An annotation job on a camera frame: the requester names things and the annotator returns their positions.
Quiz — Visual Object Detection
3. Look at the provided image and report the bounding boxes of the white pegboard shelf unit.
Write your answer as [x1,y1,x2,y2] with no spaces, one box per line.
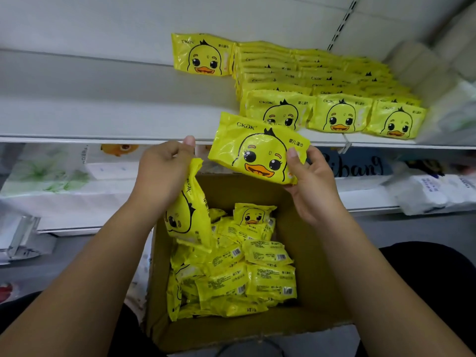
[0,208,44,265]

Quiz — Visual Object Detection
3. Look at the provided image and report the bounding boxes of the plain white tissue pack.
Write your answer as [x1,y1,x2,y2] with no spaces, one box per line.
[435,3,476,79]

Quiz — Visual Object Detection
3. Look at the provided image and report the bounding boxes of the person's black trousers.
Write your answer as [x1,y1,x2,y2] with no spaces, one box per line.
[0,241,476,357]

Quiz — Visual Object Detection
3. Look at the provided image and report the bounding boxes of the person's left forearm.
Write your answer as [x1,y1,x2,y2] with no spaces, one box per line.
[0,200,176,357]

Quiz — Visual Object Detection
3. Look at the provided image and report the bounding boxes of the white metal shelf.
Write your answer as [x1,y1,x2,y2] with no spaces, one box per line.
[0,0,476,235]

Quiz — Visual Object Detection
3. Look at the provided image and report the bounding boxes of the blue white roll pack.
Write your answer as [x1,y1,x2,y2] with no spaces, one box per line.
[383,163,476,216]

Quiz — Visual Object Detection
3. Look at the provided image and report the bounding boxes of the person's left hand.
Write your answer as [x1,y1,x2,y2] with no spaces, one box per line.
[130,135,198,220]

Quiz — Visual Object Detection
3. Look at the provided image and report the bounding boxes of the person's right hand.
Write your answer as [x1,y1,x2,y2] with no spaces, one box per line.
[284,145,349,228]

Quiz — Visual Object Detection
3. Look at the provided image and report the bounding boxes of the person's right forearm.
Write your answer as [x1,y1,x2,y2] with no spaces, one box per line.
[320,208,473,357]

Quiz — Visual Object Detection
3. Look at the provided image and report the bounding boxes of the brown cardboard box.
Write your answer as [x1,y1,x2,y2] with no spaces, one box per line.
[143,172,354,354]

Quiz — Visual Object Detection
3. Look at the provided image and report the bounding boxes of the metal frame stool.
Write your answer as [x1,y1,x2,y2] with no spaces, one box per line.
[216,336,287,357]

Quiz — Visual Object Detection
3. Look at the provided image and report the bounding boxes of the white duck tissue pack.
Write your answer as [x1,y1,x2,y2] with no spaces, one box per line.
[85,142,217,181]

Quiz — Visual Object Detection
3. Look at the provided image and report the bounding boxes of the person's left cream clog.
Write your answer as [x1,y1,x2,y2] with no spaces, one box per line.
[125,234,153,324]

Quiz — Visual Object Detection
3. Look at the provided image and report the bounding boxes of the green white tissue pack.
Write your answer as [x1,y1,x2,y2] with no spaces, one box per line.
[0,142,94,198]

